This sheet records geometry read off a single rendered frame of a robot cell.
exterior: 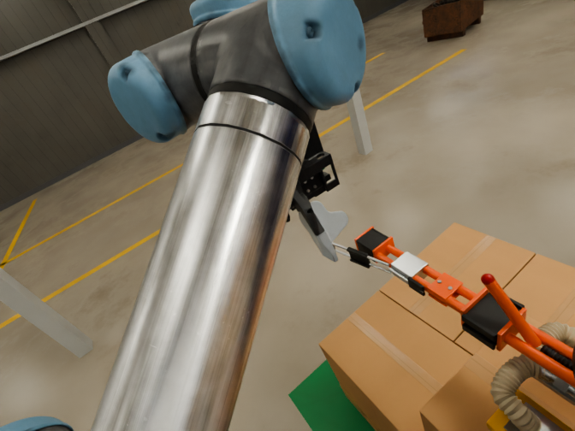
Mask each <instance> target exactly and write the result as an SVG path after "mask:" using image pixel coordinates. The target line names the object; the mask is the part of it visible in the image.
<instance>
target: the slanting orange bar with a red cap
mask: <svg viewBox="0 0 575 431"><path fill-rule="evenodd" d="M481 282H482V283H483V284H484V285H485V286H486V288H487V289H488V290H489V292H490V293H491V295H492V296H493V298H494V299H495V301H496V302H497V303H498V305H499V306H500V307H501V308H502V310H503V311H504V312H505V314H506V315H507V317H508V318H509V320H510V321H511V322H512V324H513V325H514V327H516V328H517V330H518V331H519V333H520V334H521V336H522V337H523V338H524V340H525V342H526V343H528V344H529V345H531V346H533V347H535V348H536V347H538V346H540V345H541V344H542V342H541V340H539V339H538V337H537V336H536V334H535V333H534V331H533V330H532V329H531V327H530V326H529V324H528V323H527V321H526V320H525V319H524V318H523V317H522V315H521V314H520V313H519V311H518V309H517V308H516V307H515V305H514V304H513V302H512V301H511V300H510V298H509V297H508V296H507V295H506V293H505V292H504V291H503V289H502V288H501V286H500V285H499V283H498V282H497V281H496V279H495V277H494V276H493V275H492V274H484V275H482V277H481Z"/></svg>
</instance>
